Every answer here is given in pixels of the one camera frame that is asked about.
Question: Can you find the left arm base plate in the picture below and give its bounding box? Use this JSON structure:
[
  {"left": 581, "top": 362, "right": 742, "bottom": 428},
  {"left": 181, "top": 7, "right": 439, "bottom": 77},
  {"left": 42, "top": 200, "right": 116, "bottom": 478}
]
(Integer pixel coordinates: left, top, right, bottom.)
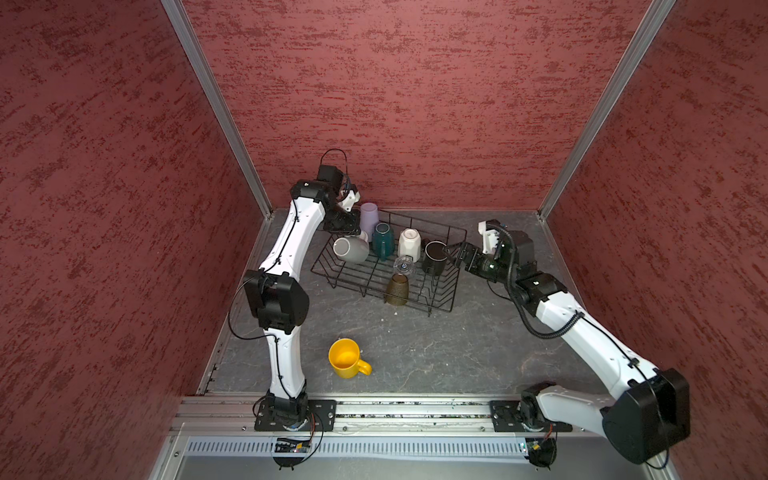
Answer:
[{"left": 253, "top": 399, "right": 337, "bottom": 434}]

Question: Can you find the black mug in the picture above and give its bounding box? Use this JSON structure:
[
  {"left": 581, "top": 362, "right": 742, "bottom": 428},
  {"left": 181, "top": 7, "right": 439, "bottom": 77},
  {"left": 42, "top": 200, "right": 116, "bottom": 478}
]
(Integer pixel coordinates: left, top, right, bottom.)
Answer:
[{"left": 422, "top": 240, "right": 448, "bottom": 277}]

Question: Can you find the aluminium corner post left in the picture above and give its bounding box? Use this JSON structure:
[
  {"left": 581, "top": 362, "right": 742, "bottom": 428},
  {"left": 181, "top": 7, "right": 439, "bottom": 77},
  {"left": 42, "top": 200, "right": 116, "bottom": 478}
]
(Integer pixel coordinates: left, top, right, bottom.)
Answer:
[{"left": 161, "top": 0, "right": 274, "bottom": 220}]

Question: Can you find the clear plastic cup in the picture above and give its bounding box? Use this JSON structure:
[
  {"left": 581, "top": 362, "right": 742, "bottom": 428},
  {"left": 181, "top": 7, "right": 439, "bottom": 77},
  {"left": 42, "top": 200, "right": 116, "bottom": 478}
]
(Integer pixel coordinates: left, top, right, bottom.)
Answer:
[{"left": 393, "top": 255, "right": 415, "bottom": 277}]

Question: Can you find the yellow mug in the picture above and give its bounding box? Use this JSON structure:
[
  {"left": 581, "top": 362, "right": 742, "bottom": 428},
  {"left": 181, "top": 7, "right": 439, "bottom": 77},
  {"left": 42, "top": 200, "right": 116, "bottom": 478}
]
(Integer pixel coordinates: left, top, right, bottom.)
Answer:
[{"left": 328, "top": 338, "right": 373, "bottom": 379}]

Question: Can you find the lilac plastic cup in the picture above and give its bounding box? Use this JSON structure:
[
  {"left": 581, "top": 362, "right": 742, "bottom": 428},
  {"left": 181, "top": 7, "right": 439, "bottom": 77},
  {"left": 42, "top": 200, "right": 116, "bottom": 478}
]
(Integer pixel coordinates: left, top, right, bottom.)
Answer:
[{"left": 360, "top": 202, "right": 380, "bottom": 240}]

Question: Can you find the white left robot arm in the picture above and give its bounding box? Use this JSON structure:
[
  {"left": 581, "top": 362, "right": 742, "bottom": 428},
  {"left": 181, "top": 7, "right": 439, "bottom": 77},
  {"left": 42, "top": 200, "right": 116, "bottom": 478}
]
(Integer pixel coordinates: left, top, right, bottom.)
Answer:
[{"left": 243, "top": 165, "right": 360, "bottom": 430}]

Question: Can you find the black wire dish rack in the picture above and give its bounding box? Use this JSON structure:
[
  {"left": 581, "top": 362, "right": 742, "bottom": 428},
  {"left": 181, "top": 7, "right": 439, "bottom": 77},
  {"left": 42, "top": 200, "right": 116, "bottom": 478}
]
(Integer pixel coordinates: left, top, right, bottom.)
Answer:
[{"left": 311, "top": 210, "right": 467, "bottom": 314}]

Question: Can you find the white mug grey outside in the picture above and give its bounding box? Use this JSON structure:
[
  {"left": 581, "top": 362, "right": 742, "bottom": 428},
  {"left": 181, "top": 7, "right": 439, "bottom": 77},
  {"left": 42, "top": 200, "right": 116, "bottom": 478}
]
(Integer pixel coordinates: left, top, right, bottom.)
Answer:
[{"left": 333, "top": 237, "right": 370, "bottom": 264}]

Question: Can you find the left circuit board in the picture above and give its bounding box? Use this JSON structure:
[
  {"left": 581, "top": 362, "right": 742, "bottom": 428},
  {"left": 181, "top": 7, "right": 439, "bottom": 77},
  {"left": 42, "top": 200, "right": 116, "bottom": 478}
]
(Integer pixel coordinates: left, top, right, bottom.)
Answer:
[{"left": 272, "top": 437, "right": 313, "bottom": 470}]

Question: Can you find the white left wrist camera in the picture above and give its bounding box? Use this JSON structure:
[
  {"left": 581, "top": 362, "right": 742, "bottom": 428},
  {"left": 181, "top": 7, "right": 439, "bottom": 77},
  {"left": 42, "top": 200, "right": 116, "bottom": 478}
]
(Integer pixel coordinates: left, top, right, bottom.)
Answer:
[{"left": 337, "top": 185, "right": 361, "bottom": 212}]

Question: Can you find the aluminium corner post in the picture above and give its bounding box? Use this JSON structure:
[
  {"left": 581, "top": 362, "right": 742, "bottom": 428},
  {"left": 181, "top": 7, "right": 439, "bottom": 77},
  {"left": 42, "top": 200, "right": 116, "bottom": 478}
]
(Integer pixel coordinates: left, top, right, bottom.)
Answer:
[
  {"left": 161, "top": 0, "right": 274, "bottom": 220},
  {"left": 537, "top": 0, "right": 676, "bottom": 224}
]

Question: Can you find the circuit board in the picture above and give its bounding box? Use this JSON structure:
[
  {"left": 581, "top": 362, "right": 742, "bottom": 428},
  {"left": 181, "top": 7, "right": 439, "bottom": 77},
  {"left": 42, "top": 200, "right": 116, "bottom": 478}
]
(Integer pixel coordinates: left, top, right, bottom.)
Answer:
[
  {"left": 526, "top": 438, "right": 557, "bottom": 469},
  {"left": 272, "top": 437, "right": 313, "bottom": 470}
]

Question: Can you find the aluminium corner post right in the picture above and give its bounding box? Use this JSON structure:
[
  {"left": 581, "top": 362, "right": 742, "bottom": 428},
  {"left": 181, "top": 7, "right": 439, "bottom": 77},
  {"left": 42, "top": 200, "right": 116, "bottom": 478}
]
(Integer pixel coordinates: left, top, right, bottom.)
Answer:
[{"left": 537, "top": 0, "right": 676, "bottom": 224}]

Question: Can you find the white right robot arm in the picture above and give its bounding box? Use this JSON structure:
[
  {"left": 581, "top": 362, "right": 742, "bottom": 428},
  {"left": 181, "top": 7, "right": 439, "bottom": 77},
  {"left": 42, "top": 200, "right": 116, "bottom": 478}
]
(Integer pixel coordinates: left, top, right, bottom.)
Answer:
[{"left": 443, "top": 221, "right": 691, "bottom": 464}]

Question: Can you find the right circuit board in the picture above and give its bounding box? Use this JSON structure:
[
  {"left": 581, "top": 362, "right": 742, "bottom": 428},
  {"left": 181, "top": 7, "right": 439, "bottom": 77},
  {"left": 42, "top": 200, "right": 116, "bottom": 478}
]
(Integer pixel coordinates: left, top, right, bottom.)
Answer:
[{"left": 526, "top": 438, "right": 557, "bottom": 469}]

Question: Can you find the olive green glass tumbler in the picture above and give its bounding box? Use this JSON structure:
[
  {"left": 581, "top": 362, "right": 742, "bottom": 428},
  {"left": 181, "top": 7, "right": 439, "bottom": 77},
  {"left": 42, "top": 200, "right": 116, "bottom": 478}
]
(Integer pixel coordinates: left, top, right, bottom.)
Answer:
[{"left": 384, "top": 273, "right": 409, "bottom": 306}]

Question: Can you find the aluminium front rail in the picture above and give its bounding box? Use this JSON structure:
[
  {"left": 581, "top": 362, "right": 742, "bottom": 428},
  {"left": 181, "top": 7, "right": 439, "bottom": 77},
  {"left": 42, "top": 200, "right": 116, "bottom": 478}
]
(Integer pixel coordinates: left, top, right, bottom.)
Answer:
[{"left": 171, "top": 393, "right": 592, "bottom": 437}]

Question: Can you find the black corrugated cable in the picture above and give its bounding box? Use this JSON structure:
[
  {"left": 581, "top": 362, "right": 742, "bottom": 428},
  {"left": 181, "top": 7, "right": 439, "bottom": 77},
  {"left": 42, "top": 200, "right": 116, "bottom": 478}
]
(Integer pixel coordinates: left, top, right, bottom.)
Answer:
[{"left": 485, "top": 221, "right": 586, "bottom": 341}]

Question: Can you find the white faceted mug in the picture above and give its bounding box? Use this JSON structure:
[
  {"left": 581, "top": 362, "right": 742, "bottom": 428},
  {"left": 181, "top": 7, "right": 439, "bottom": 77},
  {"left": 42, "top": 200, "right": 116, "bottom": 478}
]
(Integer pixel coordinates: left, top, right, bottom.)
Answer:
[{"left": 398, "top": 228, "right": 422, "bottom": 263}]

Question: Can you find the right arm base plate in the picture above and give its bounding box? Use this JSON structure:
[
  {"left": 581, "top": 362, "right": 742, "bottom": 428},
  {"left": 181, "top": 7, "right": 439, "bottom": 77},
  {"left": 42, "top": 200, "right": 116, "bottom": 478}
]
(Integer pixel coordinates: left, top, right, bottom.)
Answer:
[{"left": 489, "top": 400, "right": 573, "bottom": 434}]

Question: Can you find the white mug green handle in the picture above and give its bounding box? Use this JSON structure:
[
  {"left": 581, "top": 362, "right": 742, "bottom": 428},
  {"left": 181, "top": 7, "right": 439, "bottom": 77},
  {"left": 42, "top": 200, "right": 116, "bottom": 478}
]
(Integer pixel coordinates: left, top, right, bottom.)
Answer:
[{"left": 372, "top": 222, "right": 394, "bottom": 261}]

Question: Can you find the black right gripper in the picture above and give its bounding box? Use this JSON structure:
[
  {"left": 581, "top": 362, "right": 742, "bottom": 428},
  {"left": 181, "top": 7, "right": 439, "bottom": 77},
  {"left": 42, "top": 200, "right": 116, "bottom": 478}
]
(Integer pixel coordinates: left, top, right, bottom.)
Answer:
[{"left": 442, "top": 242, "right": 516, "bottom": 285}]

